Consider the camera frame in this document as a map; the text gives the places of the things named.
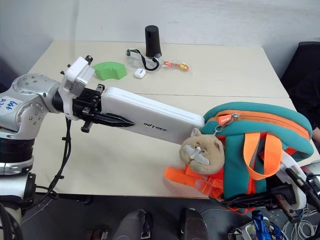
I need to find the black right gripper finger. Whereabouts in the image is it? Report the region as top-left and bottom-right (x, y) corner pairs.
(224, 192), (273, 210)

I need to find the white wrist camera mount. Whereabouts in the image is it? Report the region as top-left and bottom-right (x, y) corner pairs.
(274, 149), (309, 211)
(59, 56), (97, 118)

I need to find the green curved foam block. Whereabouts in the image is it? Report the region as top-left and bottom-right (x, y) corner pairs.
(92, 61), (129, 82)

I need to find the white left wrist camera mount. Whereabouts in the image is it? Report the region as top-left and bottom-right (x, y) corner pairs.
(59, 56), (97, 118)

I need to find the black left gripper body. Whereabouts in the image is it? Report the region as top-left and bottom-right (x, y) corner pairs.
(72, 86), (104, 133)

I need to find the black chair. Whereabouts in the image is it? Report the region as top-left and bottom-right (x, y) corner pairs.
(279, 40), (320, 132)

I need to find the white cable bundle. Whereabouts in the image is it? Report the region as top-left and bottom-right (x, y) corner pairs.
(282, 202), (320, 240)

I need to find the orange earplugs plastic packet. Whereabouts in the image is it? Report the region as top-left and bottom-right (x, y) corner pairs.
(161, 59), (194, 75)

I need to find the white earbuds case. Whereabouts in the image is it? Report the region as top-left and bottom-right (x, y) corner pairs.
(133, 68), (147, 79)

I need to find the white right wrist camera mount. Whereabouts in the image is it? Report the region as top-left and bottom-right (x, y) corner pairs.
(274, 149), (309, 211)

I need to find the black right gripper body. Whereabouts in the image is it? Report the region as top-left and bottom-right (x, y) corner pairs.
(266, 185), (301, 224)

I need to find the white rectangular box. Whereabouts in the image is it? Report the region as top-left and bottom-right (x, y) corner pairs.
(100, 87), (206, 146)

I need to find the black cylinder container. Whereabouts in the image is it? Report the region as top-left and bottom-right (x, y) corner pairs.
(144, 24), (163, 58)

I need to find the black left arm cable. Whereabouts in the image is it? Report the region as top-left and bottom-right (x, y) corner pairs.
(34, 115), (74, 201)

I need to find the dark rounded shape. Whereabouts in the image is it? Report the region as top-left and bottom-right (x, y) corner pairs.
(179, 207), (209, 240)
(115, 209), (154, 240)

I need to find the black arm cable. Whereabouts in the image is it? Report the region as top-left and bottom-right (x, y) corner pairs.
(285, 167), (320, 201)
(34, 115), (74, 201)

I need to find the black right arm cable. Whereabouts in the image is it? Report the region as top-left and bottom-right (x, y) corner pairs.
(285, 167), (320, 201)

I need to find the beige plush cat keychain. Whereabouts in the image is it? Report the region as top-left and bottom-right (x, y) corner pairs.
(178, 128), (226, 176)

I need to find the blue patterned object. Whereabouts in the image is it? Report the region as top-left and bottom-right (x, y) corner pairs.
(250, 209), (285, 240)

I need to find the orange and teal backpack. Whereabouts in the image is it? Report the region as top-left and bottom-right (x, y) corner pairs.
(163, 101), (315, 216)

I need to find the clear safety goggles black strap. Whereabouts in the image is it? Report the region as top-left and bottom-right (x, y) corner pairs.
(125, 47), (161, 73)

